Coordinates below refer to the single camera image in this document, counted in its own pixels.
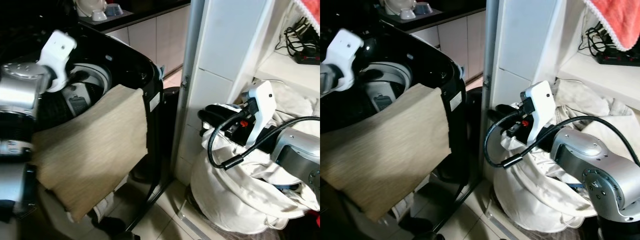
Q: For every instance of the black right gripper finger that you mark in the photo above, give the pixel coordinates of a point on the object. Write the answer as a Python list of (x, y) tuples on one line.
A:
[(216, 126), (498, 117), (209, 115), (507, 108)]

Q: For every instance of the cream white laundry pile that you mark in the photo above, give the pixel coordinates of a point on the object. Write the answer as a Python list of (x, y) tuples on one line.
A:
[(535, 195), (235, 195)]

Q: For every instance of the beige woven cloth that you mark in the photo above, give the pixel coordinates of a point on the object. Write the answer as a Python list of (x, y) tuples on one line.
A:
[(95, 150), (395, 150)]

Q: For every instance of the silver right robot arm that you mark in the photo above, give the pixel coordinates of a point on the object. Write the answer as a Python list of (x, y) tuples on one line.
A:
[(297, 150), (595, 165)]

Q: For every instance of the black top-loading washing machine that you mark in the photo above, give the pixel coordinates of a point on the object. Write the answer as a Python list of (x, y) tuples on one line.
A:
[(445, 70), (145, 70)]

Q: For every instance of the silver washer drum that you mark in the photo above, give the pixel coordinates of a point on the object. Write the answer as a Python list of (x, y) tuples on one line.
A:
[(97, 75), (397, 75)]

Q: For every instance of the black power strip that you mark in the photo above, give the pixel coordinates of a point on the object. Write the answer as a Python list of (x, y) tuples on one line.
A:
[(307, 58), (617, 59)]

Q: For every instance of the white shelf cabinet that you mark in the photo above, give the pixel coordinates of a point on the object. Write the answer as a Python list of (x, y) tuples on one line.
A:
[(225, 45), (525, 45)]

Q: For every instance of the white ceramic bowl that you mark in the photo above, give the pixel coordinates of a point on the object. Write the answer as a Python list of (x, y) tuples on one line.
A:
[(397, 6), (90, 7)]

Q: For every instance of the small blue grey bowl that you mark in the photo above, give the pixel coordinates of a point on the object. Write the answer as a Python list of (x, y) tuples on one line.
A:
[(422, 7), (114, 9)]

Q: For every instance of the beige kitchen counter cabinet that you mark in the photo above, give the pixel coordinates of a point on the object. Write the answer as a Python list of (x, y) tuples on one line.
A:
[(155, 40), (460, 35)]

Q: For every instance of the orange red towel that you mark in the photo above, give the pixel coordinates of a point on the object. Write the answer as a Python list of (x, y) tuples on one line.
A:
[(311, 9), (617, 20)]

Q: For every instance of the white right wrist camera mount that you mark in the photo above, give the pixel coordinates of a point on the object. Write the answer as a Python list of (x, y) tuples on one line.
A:
[(262, 107), (540, 105)]

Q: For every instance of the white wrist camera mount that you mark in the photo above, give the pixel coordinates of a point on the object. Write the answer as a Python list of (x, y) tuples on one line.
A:
[(262, 107), (59, 52), (345, 52), (540, 105)]

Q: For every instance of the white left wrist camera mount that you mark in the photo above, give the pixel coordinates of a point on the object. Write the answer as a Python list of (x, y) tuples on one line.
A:
[(345, 52), (59, 52)]

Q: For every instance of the grey metal door frame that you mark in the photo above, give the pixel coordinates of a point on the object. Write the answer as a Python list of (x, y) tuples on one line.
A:
[(192, 50), (490, 40)]

